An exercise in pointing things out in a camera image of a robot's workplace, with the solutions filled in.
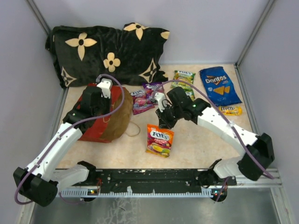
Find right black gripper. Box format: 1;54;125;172
156;102;183;129

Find orange Fox's fruits packet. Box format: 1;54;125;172
145;124;174;158

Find purple candy packet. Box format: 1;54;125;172
142;82;162;105
130;89;155;115

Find green Fox's candy packet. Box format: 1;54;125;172
171;70;195;90

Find yellow M&M's packet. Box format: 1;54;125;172
218;106;242;116

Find blue Doritos chip bag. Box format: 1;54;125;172
199;66;241;106

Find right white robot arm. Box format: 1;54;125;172
153;87;275;185

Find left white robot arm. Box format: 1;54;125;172
13;80;112;207

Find black flower pattern pillow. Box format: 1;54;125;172
45;22;170;88

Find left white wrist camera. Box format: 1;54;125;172
96;78;113;98

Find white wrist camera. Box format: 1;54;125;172
96;78;113;98
154;92;166;112

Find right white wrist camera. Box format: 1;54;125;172
154;92;166;112

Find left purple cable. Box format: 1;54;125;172
14;73;126;206

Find purple cable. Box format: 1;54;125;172
150;79;274;203
14;73;126;206

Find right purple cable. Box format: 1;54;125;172
150;79;274;203

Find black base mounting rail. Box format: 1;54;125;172
75;168;225;193

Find aluminium frame rail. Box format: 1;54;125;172
53;168;281;187

